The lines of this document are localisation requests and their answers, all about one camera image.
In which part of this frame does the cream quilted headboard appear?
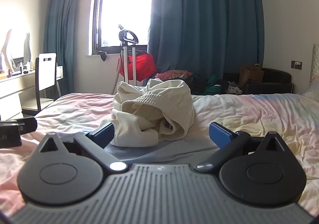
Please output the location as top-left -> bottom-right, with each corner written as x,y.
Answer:
309,44 -> 319,87

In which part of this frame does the blue curtain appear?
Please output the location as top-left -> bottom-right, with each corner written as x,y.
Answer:
147,0 -> 265,83
44,0 -> 100,95

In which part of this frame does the garment steamer stand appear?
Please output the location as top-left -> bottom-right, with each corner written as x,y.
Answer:
111,24 -> 140,95

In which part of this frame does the black armchair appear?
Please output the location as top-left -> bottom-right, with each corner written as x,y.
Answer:
222,68 -> 294,95

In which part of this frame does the white-backed chair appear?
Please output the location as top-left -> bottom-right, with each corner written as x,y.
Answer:
21,52 -> 64,116

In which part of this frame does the pink garment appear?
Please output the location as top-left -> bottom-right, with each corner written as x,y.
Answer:
155,69 -> 194,80

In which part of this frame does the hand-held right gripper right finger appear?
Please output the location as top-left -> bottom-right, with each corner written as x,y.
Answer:
196,122 -> 287,172

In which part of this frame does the green garment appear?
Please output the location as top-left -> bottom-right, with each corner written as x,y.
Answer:
203,76 -> 223,95

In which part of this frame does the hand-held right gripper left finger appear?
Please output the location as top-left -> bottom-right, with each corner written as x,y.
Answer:
39,122 -> 129,173

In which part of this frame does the black garment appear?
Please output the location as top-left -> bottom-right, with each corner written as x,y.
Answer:
172,73 -> 230,95

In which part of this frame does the pastel bed cover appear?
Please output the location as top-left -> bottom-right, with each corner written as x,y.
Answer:
0,92 -> 319,214

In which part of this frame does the red garment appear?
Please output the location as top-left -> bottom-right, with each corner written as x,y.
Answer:
119,51 -> 157,81

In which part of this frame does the vanity mirror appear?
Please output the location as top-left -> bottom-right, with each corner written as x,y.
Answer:
0,28 -> 32,71

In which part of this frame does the dark-framed window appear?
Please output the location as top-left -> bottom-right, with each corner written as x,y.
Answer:
91,0 -> 153,55

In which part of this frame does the cream zip-up sweatshirt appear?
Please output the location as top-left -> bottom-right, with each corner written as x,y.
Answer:
110,78 -> 195,148

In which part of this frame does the light grey dressing desk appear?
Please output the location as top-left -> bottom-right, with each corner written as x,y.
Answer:
0,69 -> 63,120

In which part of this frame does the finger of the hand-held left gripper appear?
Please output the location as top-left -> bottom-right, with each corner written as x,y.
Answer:
4,116 -> 38,136

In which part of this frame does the brown paper bag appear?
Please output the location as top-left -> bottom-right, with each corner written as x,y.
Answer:
238,64 -> 265,87

